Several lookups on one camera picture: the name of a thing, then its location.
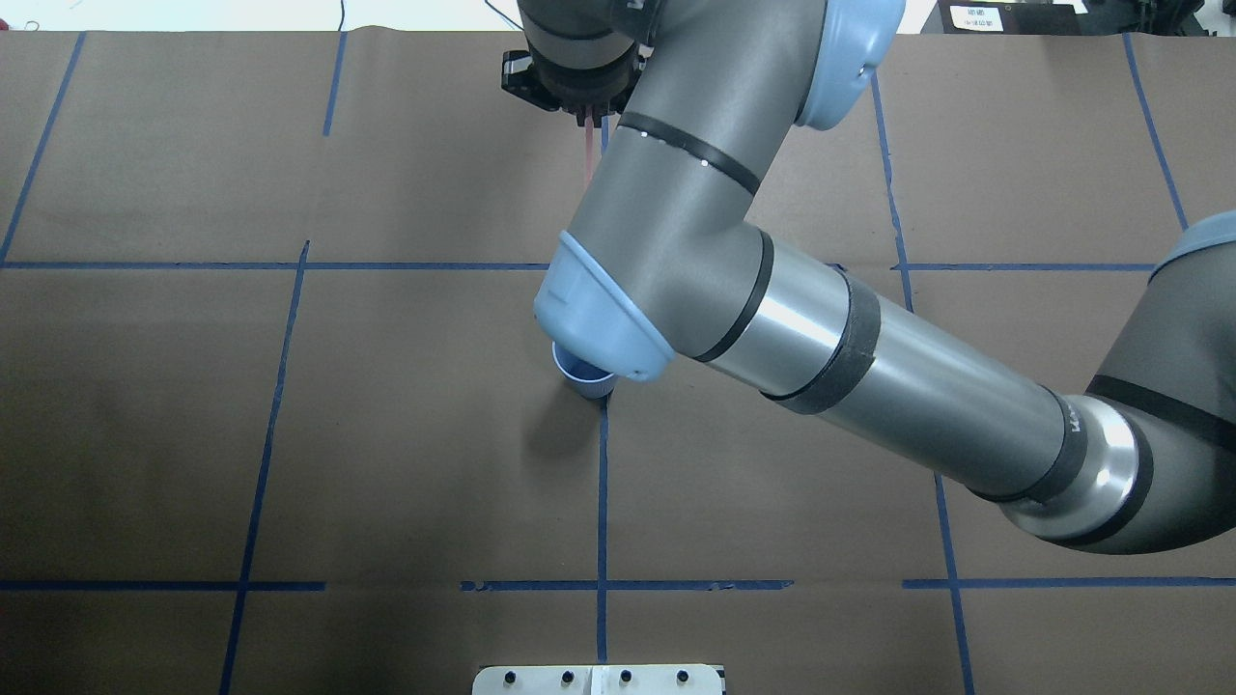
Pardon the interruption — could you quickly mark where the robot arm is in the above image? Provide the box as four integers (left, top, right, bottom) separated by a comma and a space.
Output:
503, 1, 1234, 555

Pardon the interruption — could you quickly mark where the white mounting plate with bolts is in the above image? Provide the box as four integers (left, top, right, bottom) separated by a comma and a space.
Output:
471, 663, 727, 694

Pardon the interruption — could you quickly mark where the blue ribbed plastic cup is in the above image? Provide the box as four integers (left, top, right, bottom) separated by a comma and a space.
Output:
551, 343, 619, 401

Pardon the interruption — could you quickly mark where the black box with label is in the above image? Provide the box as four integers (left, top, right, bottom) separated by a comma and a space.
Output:
921, 1, 1085, 36

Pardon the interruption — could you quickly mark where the pink chopstick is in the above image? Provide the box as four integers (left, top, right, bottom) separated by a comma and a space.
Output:
583, 106, 599, 185

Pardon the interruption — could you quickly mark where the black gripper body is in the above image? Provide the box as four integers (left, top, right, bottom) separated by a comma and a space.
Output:
527, 53, 643, 116

